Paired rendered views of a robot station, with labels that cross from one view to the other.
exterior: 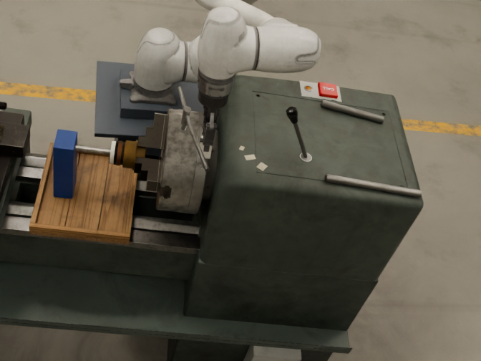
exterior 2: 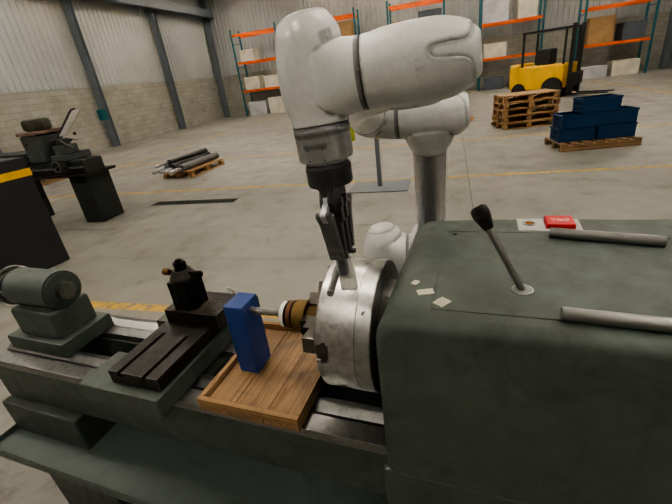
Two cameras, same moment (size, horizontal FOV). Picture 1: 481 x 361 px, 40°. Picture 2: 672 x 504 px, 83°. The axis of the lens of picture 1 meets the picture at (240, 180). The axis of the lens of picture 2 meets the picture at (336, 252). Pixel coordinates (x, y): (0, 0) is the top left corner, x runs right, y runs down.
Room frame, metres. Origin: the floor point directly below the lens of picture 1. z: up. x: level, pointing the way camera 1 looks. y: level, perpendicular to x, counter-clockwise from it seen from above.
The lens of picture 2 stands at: (0.74, -0.24, 1.64)
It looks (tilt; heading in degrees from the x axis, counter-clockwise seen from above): 25 degrees down; 36
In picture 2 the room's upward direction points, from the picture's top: 8 degrees counter-clockwise
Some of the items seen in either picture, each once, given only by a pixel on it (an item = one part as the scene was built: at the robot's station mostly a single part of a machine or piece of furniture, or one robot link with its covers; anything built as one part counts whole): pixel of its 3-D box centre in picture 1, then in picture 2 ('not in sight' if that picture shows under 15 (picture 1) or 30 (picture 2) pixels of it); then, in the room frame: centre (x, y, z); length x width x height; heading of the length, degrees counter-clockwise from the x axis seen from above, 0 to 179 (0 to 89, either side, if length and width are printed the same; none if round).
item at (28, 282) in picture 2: not in sight; (48, 304); (1.12, 1.37, 1.01); 0.30 x 0.20 x 0.29; 103
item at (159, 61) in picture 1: (159, 56); (385, 249); (2.01, 0.44, 0.97); 0.18 x 0.16 x 0.22; 110
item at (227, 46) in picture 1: (227, 41); (320, 69); (1.26, 0.12, 1.65); 0.13 x 0.11 x 0.16; 111
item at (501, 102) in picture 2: not in sight; (524, 109); (11.15, 1.38, 0.36); 1.26 x 0.86 x 0.73; 119
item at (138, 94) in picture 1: (147, 84); not in sight; (2.00, 0.47, 0.83); 0.22 x 0.18 x 0.06; 110
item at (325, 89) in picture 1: (327, 91); (559, 223); (1.72, -0.18, 1.26); 0.06 x 0.06 x 0.02; 13
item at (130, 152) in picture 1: (129, 154); (304, 315); (1.36, 0.34, 1.08); 0.09 x 0.09 x 0.09; 13
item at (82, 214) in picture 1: (88, 191); (277, 366); (1.34, 0.46, 0.88); 0.36 x 0.30 x 0.04; 13
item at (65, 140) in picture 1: (65, 165); (248, 332); (1.32, 0.53, 1.00); 0.08 x 0.06 x 0.23; 13
